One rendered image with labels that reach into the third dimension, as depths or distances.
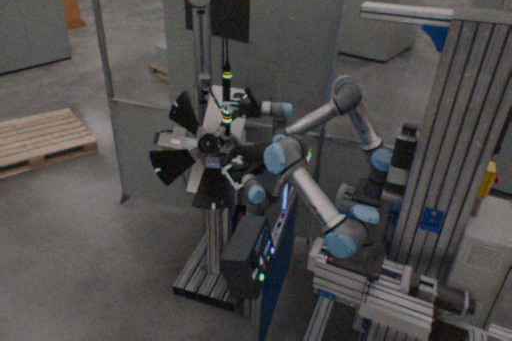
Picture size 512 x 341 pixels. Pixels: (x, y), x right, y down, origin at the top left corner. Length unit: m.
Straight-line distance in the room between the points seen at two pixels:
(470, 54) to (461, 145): 0.34
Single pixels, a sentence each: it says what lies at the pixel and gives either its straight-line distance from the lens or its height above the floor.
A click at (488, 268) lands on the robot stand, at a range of 1.96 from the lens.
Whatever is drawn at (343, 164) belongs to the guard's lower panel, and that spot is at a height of 0.80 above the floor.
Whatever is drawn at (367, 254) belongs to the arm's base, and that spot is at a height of 1.08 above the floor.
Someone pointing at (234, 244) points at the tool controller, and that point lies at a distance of 1.57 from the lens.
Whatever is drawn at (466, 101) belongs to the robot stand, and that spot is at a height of 1.76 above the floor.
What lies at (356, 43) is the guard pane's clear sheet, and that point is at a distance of 2.63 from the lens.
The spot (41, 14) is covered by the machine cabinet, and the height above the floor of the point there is 0.81.
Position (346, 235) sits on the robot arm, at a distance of 1.64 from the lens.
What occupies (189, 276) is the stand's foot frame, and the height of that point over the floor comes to 0.08.
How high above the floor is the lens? 2.31
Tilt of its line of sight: 29 degrees down
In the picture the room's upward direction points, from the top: 2 degrees clockwise
